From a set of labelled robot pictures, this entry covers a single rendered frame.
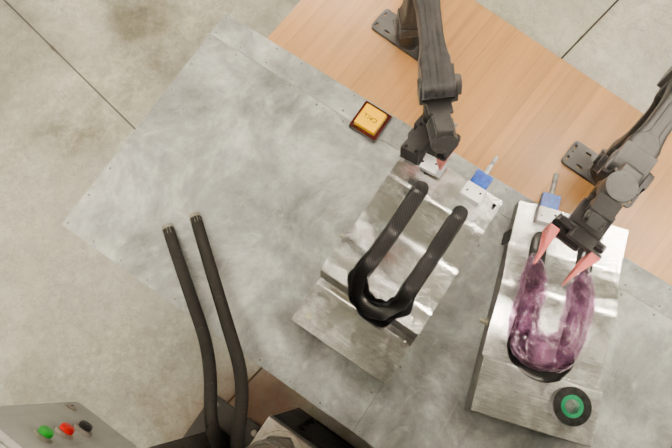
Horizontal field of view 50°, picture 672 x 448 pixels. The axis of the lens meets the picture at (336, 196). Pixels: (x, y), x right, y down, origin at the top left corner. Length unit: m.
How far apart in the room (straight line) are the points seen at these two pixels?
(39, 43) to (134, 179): 1.33
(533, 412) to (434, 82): 0.73
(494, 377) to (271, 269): 0.58
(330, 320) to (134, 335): 1.13
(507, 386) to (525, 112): 0.69
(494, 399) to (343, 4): 1.07
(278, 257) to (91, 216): 0.49
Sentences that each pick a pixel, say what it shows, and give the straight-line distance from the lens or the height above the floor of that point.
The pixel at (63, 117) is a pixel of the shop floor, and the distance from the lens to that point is 2.95.
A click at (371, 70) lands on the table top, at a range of 1.90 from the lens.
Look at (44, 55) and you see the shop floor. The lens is 3.09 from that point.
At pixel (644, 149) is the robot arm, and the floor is 1.23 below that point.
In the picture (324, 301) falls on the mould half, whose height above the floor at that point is 0.86.
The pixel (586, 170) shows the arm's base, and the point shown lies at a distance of 1.87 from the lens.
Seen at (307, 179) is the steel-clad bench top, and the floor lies 0.80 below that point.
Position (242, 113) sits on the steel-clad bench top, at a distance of 1.88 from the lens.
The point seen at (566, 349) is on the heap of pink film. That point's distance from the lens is 1.69.
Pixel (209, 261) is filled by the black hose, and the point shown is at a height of 0.86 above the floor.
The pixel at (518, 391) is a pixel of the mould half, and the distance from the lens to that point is 1.65.
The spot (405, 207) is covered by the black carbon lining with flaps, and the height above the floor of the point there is 0.88.
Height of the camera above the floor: 2.52
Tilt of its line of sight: 75 degrees down
